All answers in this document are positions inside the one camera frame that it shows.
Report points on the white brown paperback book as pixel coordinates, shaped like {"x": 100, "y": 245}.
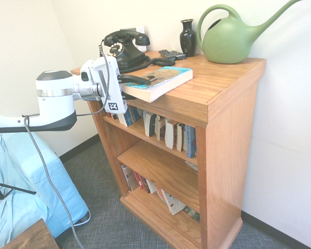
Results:
{"x": 160, "y": 128}

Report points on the dark green flat book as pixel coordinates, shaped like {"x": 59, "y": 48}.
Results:
{"x": 193, "y": 215}

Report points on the oak wooden bookshelf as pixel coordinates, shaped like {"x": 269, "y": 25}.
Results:
{"x": 228, "y": 155}

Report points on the black wall baseboard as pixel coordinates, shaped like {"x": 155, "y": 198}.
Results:
{"x": 274, "y": 230}
{"x": 80, "y": 147}

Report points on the black remote control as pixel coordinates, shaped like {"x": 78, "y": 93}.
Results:
{"x": 166, "y": 53}

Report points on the printed paper cards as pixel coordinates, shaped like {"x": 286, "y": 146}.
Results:
{"x": 191, "y": 166}

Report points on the white page-edge paperback book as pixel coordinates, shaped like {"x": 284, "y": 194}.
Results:
{"x": 169, "y": 135}

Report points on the white tube frame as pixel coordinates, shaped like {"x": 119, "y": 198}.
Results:
{"x": 89, "y": 216}

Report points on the large tan book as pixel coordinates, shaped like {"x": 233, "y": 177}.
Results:
{"x": 129, "y": 179}

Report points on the black spine book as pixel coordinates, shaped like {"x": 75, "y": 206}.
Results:
{"x": 147, "y": 187}

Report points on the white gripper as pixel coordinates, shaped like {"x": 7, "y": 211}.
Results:
{"x": 111, "y": 85}

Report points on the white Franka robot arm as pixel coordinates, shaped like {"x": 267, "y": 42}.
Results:
{"x": 54, "y": 103}

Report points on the bright red book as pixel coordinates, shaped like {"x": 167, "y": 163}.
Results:
{"x": 138, "y": 180}

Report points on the black glossy vase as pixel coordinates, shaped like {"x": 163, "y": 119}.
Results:
{"x": 187, "y": 39}

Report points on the red white paperback book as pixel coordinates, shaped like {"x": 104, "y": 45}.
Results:
{"x": 107, "y": 115}

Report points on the white book with red drawing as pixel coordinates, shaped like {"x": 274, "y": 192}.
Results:
{"x": 175, "y": 205}

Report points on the plain white book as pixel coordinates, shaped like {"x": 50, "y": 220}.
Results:
{"x": 151, "y": 187}

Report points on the dark wooden table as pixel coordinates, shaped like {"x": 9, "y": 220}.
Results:
{"x": 28, "y": 238}

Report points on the thin orange white book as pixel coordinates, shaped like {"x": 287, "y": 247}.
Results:
{"x": 160, "y": 194}

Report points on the green plastic watering can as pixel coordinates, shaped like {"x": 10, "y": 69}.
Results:
{"x": 223, "y": 44}

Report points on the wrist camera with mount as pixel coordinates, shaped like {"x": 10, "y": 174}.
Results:
{"x": 84, "y": 75}

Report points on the blue orange paperback book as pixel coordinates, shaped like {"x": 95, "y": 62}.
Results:
{"x": 134, "y": 114}

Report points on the gray remote control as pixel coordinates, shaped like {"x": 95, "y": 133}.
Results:
{"x": 180, "y": 55}

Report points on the black rotary telephone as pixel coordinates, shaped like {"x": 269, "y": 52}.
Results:
{"x": 127, "y": 54}

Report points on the light blue cloth cover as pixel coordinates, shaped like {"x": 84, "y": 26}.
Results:
{"x": 28, "y": 168}

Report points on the blue spine tall book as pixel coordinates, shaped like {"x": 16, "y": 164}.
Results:
{"x": 191, "y": 141}

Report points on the dark red book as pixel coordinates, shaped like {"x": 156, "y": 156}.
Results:
{"x": 143, "y": 184}

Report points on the teal and pink paperback book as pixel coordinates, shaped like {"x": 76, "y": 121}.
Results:
{"x": 166, "y": 77}

